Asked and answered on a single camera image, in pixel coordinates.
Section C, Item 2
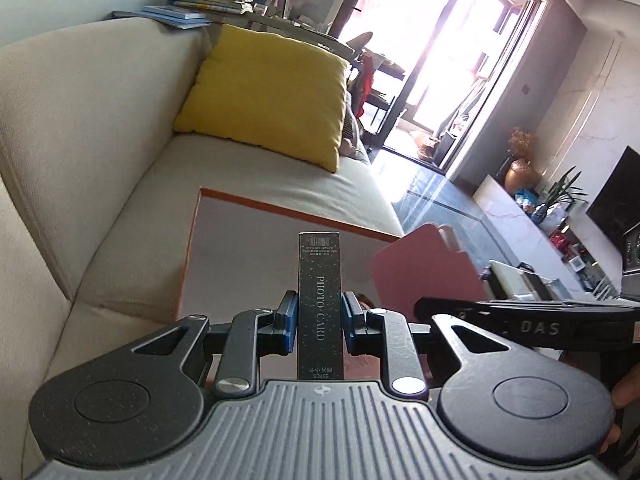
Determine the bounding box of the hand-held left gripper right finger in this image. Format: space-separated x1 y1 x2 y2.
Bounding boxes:
341 291 506 401

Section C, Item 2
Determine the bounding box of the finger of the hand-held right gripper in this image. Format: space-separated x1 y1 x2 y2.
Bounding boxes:
414 297 481 325

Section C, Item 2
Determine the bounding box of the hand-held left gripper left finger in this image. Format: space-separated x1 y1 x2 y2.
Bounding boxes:
132 291 301 399

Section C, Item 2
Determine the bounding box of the black card box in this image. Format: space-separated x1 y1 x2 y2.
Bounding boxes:
297 231 346 382

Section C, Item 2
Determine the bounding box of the orange and white storage box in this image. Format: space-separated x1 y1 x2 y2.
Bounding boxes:
176 187 432 382

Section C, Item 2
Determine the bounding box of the person's right hand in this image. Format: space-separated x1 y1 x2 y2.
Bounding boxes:
597 374 640 457

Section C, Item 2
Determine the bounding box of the white marble television cabinet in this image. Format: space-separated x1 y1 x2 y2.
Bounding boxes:
472 175 623 303

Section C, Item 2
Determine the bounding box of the black television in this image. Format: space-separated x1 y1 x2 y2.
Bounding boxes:
586 146 640 262

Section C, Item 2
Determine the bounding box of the green potted plant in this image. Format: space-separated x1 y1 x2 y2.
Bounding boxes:
540 170 590 213

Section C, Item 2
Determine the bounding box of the bronze vase with dried flowers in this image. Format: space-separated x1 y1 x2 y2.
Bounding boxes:
504 127 541 197

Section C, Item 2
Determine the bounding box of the brown floor pot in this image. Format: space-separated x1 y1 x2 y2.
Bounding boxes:
415 130 442 162

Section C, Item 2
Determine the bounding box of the grey patterned cushion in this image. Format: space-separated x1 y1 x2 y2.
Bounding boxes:
341 105 372 162

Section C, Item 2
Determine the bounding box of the black chair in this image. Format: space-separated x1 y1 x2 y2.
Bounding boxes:
350 31 407 143

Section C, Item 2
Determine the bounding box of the yellow pillow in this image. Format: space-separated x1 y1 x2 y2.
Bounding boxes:
172 24 351 173

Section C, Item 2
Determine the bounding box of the red garment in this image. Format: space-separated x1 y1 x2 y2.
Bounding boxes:
361 54 382 107

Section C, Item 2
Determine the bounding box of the beige sofa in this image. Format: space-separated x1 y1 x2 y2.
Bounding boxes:
0 17 406 480

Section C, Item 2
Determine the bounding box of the table behind sofa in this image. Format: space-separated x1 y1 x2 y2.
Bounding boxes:
210 7 357 63

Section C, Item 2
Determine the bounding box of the blue book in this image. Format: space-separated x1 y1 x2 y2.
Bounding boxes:
112 5 214 29

